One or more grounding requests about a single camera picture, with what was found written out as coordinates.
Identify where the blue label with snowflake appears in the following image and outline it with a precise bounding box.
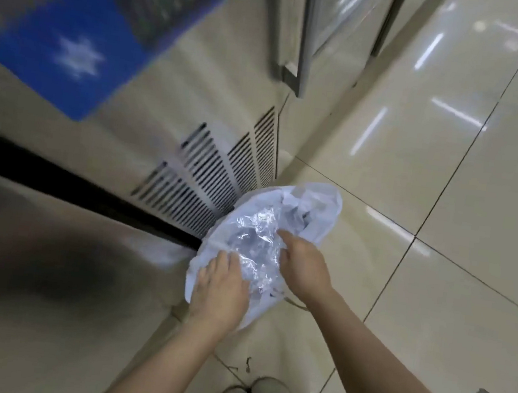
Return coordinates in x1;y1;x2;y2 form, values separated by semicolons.
0;0;237;140

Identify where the metal framed glass door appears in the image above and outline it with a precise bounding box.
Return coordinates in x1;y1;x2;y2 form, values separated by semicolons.
253;0;411;110

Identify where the person's left forearm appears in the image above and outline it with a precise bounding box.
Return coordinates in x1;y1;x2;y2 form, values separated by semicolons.
94;301;228;393

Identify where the clear crumpled plastic wrap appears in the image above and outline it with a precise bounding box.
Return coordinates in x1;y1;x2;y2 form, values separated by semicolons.
214;199;296;301

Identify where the person's right forearm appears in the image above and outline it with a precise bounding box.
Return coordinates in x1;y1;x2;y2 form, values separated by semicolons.
296;286;505;393

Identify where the person's left hand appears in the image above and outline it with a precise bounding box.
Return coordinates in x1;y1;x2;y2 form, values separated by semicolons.
185;246;255;331

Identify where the stainless steel freezer cabinet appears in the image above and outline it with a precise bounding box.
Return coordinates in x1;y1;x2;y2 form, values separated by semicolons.
0;0;303;393

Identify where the white plastic bag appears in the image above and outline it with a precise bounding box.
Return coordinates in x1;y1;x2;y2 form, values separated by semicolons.
179;168;346;342

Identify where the person's right hand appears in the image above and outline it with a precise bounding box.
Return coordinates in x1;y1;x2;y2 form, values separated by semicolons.
269;228;340;307

